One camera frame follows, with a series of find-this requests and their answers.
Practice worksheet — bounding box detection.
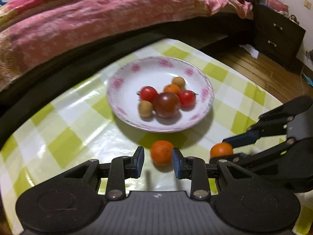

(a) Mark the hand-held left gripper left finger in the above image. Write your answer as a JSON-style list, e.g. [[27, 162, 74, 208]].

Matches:
[[62, 146, 145, 200]]

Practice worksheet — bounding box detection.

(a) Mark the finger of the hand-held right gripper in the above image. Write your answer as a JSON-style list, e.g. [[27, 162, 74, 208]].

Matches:
[[209, 137, 297, 172], [221, 95, 313, 149]]

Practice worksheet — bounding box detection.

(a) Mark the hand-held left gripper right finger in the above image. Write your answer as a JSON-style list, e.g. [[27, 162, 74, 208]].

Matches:
[[171, 147, 256, 200]]

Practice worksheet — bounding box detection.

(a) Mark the small orange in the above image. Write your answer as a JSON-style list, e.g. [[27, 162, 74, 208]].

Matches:
[[150, 140, 174, 166], [163, 84, 181, 95], [210, 142, 234, 158]]

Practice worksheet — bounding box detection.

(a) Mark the brown longan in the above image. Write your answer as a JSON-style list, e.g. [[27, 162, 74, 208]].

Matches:
[[172, 77, 185, 90], [138, 100, 154, 117]]

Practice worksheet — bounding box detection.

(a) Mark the dark red tomato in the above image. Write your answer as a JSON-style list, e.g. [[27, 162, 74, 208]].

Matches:
[[153, 92, 181, 118]]

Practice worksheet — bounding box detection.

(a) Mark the red cherry tomato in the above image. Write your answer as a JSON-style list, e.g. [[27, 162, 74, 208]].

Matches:
[[136, 86, 158, 103], [177, 90, 197, 108]]

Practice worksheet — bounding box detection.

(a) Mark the white plate with pink flowers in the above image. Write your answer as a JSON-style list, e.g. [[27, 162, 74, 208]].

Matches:
[[106, 56, 215, 133]]

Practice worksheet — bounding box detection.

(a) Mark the white paper scrap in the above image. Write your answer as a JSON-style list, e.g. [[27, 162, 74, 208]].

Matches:
[[239, 44, 260, 59]]

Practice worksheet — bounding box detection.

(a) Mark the dark nightstand with drawers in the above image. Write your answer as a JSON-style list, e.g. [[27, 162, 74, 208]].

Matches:
[[252, 2, 307, 73]]

